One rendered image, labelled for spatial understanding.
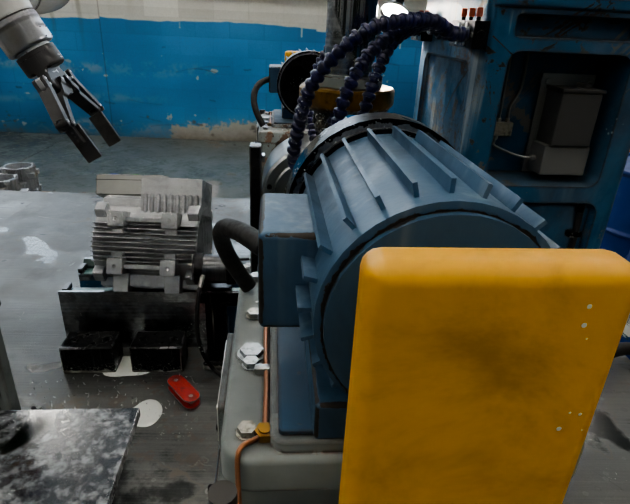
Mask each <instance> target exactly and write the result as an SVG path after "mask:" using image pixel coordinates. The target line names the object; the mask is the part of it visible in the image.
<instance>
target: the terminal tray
mask: <svg viewBox="0 0 630 504"><path fill-rule="evenodd" d="M211 203H212V185H211V184H210V183H208V182H206V181H204V180H202V179H180V178H158V177H142V179H141V211H143V212H144V213H146V212H147V211H150V213H153V212H156V213H160V212H163V213H166V212H169V213H173V212H175V213H178V214H179V213H182V214H185V213H187V212H188V209H189V206H200V207H201V213H202V211H203V209H204V208H205V207H207V208H208V209H209V211H210V213H209V211H208V209H205V210H204V211H203V213H202V216H204V217H210V214H211Z"/></svg>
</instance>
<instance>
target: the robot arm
mask: <svg viewBox="0 0 630 504"><path fill-rule="evenodd" d="M69 1H70V0H0V48H1V49H2V50H3V52H4V53H5V54H6V56H7V57H8V58H9V59H11V60H16V59H18V60H17V61H16V62H17V64H18V65H19V66H20V68H21V69H22V70H23V72H24V73H25V74H26V76H27V77H28V78H29V79H35V78H37V79H35V80H34V81H32V84H33V86H34V87H35V89H36V90H37V92H38V93H39V95H40V97H41V99H42V101H43V103H44V105H45V107H46V109H47V112H48V114H49V116H50V118H51V120H52V122H53V124H54V126H55V128H56V129H57V130H58V131H59V133H61V134H62V133H64V132H65V133H66V134H67V135H68V137H69V138H70V139H71V141H72V142H73V143H74V145H75V146H76V147H77V149H78V150H79V151H80V153H81V154H82V155H83V157H84V158H85V159H86V160H87V162H88V163H91V162H92V161H94V160H96V159H98V158H99V157H101V156H102V154H101V152H100V151H99V149H98V148H97V147H96V145H95V144H94V143H93V141H92V140H91V138H90V137H89V136H88V134H87V133H86V132H85V130H84V129H83V128H82V126H81V125H80V123H77V124H76V123H75V120H74V117H73V114H72V111H71V108H70V105H69V102H68V99H70V100H71V101H73V102H74V103H75V104H76V105H77V106H79V107H80V108H81V109H82V110H84V111H85V112H86V113H87V114H89V115H90V116H91V117H90V118H89V119H90V121H91V122H92V123H93V125H94V126H95V128H96V129H97V130H98V132H99V133H100V134H101V136H102V137H103V139H104V140H105V141H106V143H107V144H108V146H109V147H111V146H112V145H114V144H116V143H117V142H119V141H121V140H122V139H121V138H120V136H119V135H118V133H117V132H116V131H115V129H114V128H113V126H112V125H111V124H110V122H109V121H108V119H107V118H106V116H105V115H104V114H103V112H102V111H103V110H105V109H104V107H103V106H102V105H101V104H100V103H99V102H98V100H97V99H96V98H95V97H94V96H93V95H92V94H91V93H90V92H89V91H88V90H87V89H86V88H85V87H84V86H83V85H82V84H81V83H80V82H79V80H78V79H77V78H76V77H75V76H74V74H73V73H72V72H71V70H70V69H67V70H65V71H63V70H62V69H61V68H60V64H62V63H63V62H64V58H63V56H62V55H61V53H60V52H59V50H58V49H57V48H56V46H55V45H54V43H53V42H50V41H51V40H52V37H53V35H52V34H51V33H50V31H49V30H48V28H47V27H46V25H45V24H44V23H43V21H42V20H41V18H40V17H39V15H38V14H45V13H50V12H53V11H56V10H59V9H61V8H62V7H64V6H65V5H66V4H67V3H68V2H69ZM58 121H59V122H58Z"/></svg>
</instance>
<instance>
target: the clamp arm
mask: <svg viewBox="0 0 630 504"><path fill-rule="evenodd" d="M262 162H265V153H262V144H261V143H250V146H249V167H250V225H251V226H252V227H254V228H256V229H257V230H259V215H260V200H261V196H262ZM246 264H250V265H246V269H250V271H248V272H249V274H251V273H253V272H257V266H258V256H257V255H255V254H254V253H253V252H251V251H250V263H246Z"/></svg>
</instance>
